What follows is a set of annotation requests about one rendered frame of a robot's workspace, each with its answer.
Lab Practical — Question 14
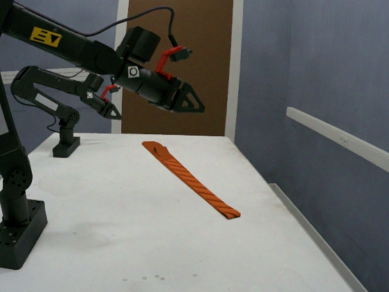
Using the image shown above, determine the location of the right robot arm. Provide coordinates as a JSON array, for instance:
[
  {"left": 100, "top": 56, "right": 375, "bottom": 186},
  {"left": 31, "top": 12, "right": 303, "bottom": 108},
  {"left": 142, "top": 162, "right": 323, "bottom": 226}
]
[{"left": 0, "top": 0, "right": 161, "bottom": 252}]

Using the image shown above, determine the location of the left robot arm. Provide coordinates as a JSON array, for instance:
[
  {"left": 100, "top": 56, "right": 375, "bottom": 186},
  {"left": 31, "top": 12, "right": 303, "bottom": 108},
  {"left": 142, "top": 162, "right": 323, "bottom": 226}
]
[{"left": 10, "top": 66, "right": 104, "bottom": 152}]

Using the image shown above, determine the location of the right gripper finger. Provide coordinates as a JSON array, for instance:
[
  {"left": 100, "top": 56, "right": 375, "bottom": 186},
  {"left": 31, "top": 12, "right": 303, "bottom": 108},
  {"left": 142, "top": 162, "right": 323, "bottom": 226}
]
[
  {"left": 183, "top": 97, "right": 195, "bottom": 109},
  {"left": 172, "top": 83, "right": 205, "bottom": 114}
]

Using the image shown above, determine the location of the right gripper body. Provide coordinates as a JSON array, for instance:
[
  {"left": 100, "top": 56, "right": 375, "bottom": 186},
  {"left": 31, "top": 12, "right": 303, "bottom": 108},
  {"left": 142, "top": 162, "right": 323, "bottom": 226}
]
[{"left": 135, "top": 47, "right": 183, "bottom": 112}]

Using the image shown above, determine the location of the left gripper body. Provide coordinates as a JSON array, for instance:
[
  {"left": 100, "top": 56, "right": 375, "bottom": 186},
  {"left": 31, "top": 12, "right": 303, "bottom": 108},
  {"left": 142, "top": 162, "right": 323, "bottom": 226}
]
[{"left": 90, "top": 84, "right": 116, "bottom": 118}]

